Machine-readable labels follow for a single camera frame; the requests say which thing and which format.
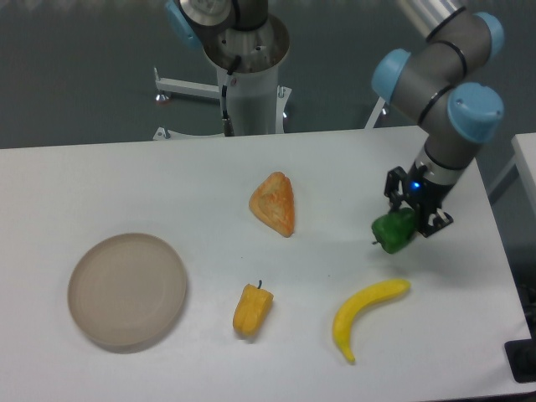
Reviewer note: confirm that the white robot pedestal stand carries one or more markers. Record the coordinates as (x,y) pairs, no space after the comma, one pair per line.
(309,71)

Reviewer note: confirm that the orange toy pepper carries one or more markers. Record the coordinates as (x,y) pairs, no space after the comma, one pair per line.
(252,309)

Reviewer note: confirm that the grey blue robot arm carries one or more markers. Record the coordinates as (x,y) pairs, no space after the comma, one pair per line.
(431,88)

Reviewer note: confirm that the green toy pepper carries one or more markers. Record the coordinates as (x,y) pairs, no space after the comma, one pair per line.
(395,230)

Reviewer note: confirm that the orange triangular bread toy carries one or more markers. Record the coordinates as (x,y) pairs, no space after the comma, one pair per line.
(273,204)

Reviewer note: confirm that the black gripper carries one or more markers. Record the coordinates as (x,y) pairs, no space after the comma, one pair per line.
(423,187)

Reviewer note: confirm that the beige round plate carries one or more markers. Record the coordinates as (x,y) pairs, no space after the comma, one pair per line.
(127,290)

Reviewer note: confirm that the yellow toy banana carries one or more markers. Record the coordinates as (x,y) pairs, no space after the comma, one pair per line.
(369,296)

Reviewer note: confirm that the black device at edge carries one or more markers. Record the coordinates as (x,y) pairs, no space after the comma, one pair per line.
(521,359)

